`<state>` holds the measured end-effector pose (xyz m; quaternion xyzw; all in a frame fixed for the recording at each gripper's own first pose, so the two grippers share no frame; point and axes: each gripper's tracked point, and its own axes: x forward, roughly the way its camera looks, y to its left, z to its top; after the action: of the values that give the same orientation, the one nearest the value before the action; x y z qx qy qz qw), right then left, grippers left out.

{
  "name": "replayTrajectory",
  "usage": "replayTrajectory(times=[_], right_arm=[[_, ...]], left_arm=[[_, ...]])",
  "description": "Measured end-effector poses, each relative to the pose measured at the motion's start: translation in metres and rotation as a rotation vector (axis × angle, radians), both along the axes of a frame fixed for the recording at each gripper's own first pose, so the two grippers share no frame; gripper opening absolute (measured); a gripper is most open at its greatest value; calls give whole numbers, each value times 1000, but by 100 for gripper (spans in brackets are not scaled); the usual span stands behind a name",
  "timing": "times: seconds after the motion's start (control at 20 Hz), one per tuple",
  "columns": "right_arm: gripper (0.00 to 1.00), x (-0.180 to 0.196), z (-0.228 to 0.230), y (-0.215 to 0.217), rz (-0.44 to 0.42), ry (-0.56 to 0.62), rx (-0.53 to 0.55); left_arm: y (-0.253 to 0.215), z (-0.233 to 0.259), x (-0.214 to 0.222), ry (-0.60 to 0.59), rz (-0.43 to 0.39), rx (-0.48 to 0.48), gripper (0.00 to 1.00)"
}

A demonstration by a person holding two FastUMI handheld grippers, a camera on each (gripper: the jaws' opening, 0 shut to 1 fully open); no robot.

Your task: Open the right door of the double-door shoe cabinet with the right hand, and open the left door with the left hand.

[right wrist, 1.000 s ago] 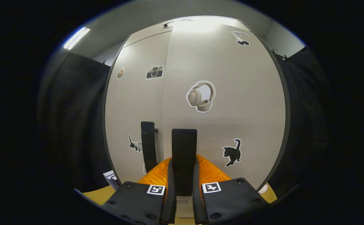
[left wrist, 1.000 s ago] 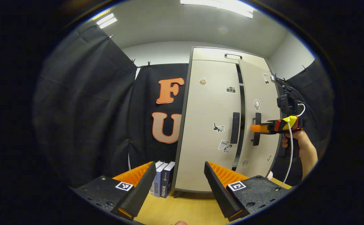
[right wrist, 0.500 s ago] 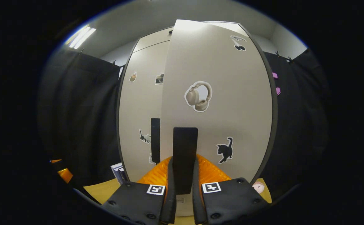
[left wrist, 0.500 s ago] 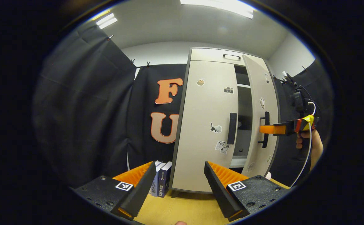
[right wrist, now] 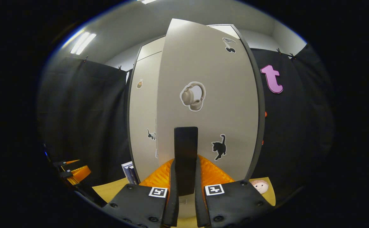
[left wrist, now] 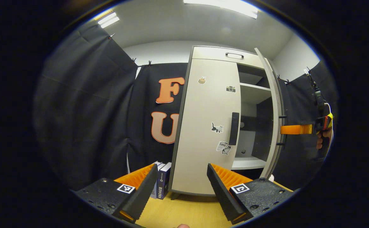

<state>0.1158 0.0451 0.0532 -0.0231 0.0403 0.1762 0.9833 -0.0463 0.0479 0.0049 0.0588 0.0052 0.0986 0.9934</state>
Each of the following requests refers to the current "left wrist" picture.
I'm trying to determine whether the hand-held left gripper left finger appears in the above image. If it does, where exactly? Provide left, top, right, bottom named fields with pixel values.
left=72, top=163, right=159, bottom=224

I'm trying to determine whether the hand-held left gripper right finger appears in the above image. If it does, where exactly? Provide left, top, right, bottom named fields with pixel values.
left=207, top=163, right=294, bottom=225

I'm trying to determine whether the white door with camera sticker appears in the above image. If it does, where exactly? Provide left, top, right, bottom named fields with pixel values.
left=171, top=58, right=242, bottom=195

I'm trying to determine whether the black backdrop cloth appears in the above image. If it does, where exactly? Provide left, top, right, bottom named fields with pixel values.
left=32, top=21, right=338, bottom=190

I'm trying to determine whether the white cabinet shelf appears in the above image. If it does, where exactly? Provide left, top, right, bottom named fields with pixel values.
left=231, top=156, right=267, bottom=170
left=239, top=83, right=272, bottom=104

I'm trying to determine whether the ceiling light panel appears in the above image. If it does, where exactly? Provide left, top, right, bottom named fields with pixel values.
left=183, top=0, right=259, bottom=19
left=97, top=11, right=120, bottom=29

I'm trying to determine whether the white cabinet drawer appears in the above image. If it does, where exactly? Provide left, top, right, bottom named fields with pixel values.
left=191, top=46, right=264, bottom=69

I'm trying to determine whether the dark blue book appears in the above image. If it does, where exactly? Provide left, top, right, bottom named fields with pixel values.
left=157, top=162, right=172, bottom=200

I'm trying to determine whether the white cabinet bottom shelf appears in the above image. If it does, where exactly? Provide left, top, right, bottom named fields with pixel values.
left=231, top=156, right=267, bottom=170

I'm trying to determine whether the white door with headphone sticker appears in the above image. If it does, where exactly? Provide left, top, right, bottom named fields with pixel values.
left=254, top=47, right=286, bottom=180

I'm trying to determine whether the white double-door shoe cabinet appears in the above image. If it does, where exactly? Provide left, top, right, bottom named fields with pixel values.
left=169, top=45, right=277, bottom=200

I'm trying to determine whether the black door handle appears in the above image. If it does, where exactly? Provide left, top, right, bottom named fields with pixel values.
left=228, top=112, right=240, bottom=146
left=276, top=115, right=289, bottom=146

